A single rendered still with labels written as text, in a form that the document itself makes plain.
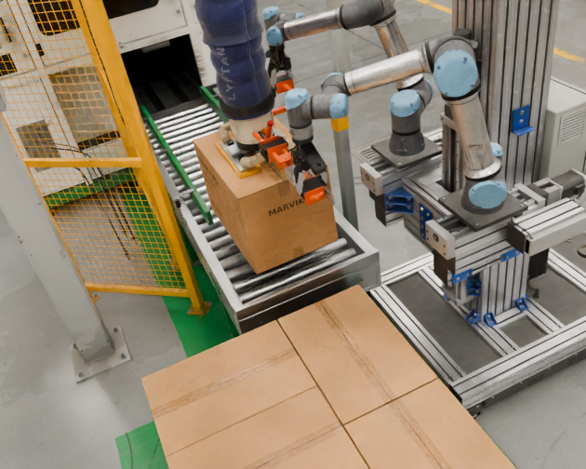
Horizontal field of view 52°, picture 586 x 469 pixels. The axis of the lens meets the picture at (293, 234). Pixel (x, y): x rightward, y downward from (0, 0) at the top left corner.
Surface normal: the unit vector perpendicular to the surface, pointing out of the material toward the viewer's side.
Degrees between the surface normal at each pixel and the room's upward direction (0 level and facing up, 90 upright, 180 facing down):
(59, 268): 88
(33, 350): 0
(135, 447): 0
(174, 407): 0
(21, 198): 90
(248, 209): 90
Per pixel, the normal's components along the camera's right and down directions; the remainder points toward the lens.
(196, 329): -0.15, -0.78
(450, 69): -0.22, 0.52
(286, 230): 0.42, 0.50
